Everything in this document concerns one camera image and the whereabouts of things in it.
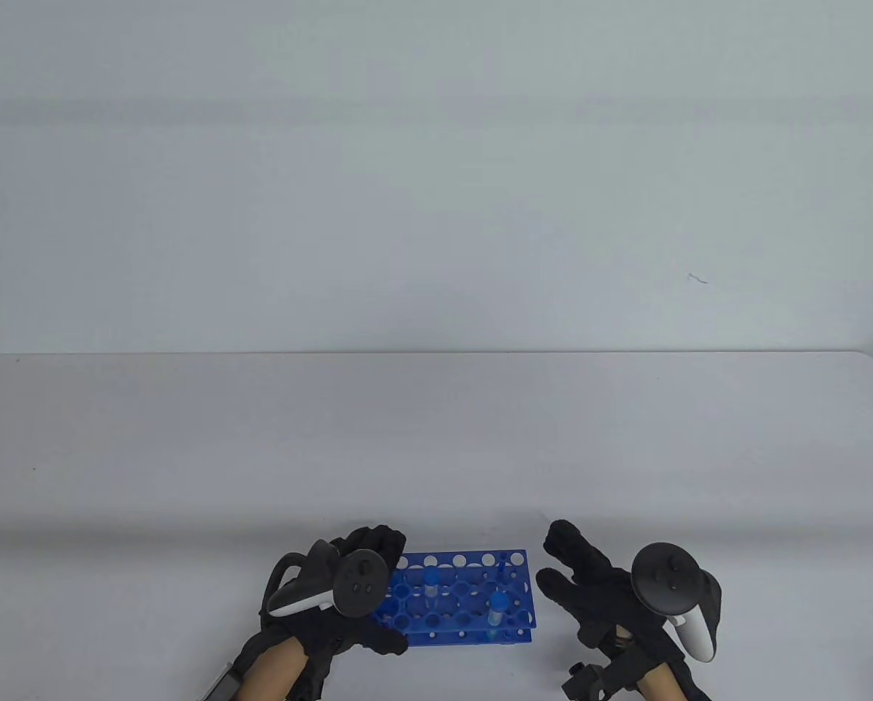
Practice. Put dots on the clear test tube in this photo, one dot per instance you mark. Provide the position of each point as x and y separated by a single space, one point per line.
431 584

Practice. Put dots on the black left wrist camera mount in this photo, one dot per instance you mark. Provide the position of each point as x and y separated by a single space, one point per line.
220 686

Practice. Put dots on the test tube with blue liquid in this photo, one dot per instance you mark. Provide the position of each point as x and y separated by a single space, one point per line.
498 610

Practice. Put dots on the person's left forearm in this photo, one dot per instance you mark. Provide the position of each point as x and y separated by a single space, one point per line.
275 672

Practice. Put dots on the blue test tube rack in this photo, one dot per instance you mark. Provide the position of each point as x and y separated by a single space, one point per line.
458 617

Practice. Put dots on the person's left hand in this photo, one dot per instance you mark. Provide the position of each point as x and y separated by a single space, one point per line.
363 635

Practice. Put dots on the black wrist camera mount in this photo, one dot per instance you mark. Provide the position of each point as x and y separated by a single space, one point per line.
600 675
220 686

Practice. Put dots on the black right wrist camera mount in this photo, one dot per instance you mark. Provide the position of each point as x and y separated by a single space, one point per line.
600 675

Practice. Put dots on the black and white right controller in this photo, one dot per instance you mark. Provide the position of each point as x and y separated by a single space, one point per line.
666 577

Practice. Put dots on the person's right forearm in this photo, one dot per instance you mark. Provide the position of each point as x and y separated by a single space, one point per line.
659 688

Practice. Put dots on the black and white controller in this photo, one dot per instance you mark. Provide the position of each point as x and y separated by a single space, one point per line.
666 577
356 584

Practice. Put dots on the black and white left controller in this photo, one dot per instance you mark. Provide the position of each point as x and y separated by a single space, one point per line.
356 584

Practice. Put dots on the person's right hand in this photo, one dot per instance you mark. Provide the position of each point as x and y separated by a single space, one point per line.
589 591

